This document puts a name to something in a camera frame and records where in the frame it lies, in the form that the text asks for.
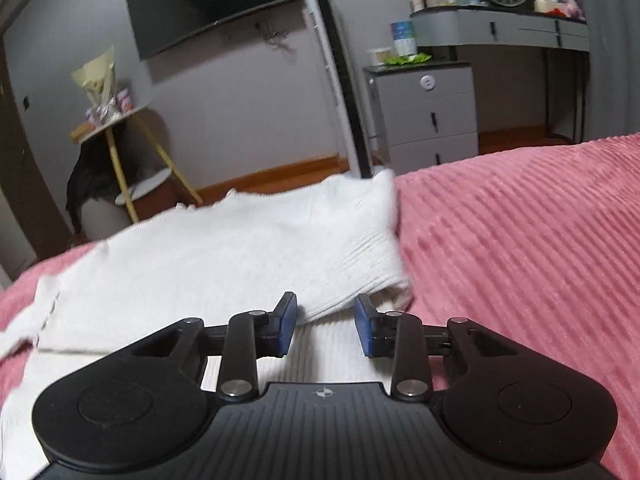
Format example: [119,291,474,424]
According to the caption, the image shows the dark wooden door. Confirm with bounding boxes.
[0,25,73,281]

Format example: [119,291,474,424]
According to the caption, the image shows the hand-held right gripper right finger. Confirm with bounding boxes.
[354,294,513,402]

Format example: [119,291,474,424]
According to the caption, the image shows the grey drawer cabinet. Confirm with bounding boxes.
[363,60,480,170]

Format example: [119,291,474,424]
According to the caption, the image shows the pink ribbed blanket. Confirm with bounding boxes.
[0,132,640,466]

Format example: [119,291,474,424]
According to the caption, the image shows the green packet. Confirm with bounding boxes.
[383,53,432,67]

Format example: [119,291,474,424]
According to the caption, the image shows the blue white tissue pack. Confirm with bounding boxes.
[390,21,418,57]

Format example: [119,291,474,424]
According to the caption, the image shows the dangling television cables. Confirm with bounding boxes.
[257,22,298,57]

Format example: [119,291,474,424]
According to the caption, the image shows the cream wrapped bouquet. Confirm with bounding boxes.
[71,45,121,126]

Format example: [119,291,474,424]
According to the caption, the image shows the round side table yellow legs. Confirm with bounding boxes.
[70,102,203,224]

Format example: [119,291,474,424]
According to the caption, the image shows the black wall television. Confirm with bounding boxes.
[123,0,308,62]

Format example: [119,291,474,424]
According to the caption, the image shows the black hanging cloth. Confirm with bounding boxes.
[65,127,126,231]

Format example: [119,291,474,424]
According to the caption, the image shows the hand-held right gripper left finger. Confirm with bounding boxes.
[131,291,299,403]

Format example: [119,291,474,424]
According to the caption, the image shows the white black tower air conditioner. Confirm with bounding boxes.
[298,0,375,181]

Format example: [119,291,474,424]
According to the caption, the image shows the white knit sweater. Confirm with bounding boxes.
[0,169,416,480]

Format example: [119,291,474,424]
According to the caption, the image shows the white waste bin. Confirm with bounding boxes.
[80,197,132,242]

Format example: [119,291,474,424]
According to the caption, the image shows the grey vanity table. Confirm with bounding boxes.
[409,4,591,145]

